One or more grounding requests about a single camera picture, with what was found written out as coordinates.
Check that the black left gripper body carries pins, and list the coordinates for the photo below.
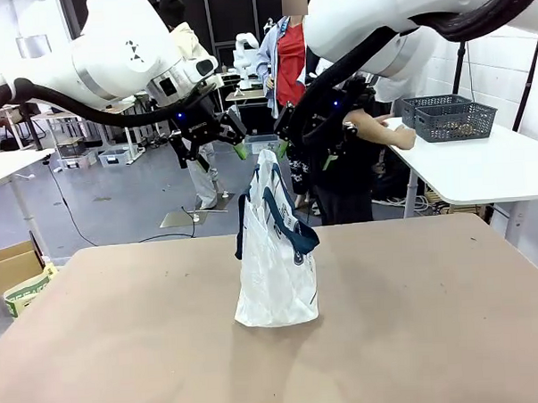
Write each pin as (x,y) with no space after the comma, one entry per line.
(196,124)

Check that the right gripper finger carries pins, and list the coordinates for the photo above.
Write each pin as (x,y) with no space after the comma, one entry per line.
(284,127)
(344,142)

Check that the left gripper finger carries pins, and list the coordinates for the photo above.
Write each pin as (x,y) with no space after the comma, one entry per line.
(182,147)
(235,131)

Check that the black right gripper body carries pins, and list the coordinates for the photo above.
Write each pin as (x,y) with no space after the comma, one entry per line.
(323,119)

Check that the dark grey plastic basket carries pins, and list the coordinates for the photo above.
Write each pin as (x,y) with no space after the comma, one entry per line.
(457,122)
(430,101)

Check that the person's left forearm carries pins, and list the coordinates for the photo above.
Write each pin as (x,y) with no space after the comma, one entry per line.
(373,127)

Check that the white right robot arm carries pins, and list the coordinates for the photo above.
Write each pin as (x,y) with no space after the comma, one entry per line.
(355,19)

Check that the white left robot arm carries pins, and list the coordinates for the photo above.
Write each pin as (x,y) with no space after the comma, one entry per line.
(110,48)

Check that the person's right hand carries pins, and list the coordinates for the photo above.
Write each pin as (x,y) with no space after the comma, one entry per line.
(385,119)

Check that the person's left hand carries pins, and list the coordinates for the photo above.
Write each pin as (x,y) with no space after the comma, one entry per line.
(404,137)

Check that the clear plastic storage bin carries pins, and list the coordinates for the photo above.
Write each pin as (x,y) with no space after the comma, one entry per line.
(262,144)
(77,161)
(114,157)

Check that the background work table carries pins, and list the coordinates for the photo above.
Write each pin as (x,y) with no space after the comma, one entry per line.
(246,94)

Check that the person in black clothes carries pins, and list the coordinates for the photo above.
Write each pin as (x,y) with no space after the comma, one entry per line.
(345,198)

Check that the mannequin red shirt blue jacket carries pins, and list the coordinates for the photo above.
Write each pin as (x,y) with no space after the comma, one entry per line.
(289,62)

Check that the grey metal floor plate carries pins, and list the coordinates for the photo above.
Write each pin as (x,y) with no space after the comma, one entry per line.
(176,220)

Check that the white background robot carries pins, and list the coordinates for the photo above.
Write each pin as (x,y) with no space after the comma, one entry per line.
(245,55)

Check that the mannequin in beige hoodie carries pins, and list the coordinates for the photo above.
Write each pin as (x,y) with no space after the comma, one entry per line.
(186,40)

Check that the white side table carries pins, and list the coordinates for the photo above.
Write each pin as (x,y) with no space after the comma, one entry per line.
(473,170)

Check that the black stand pole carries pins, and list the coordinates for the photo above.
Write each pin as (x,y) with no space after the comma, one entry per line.
(525,87)
(459,68)

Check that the white table with leg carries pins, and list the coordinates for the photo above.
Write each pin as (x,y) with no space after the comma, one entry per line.
(4,166)

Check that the brown cardboard box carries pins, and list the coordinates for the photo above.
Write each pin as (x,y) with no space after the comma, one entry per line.
(8,266)

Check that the mannequin metal base plate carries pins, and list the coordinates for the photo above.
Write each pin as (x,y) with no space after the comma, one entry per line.
(223,200)

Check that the black camera tripod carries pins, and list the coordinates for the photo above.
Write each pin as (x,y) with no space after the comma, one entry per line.
(32,127)

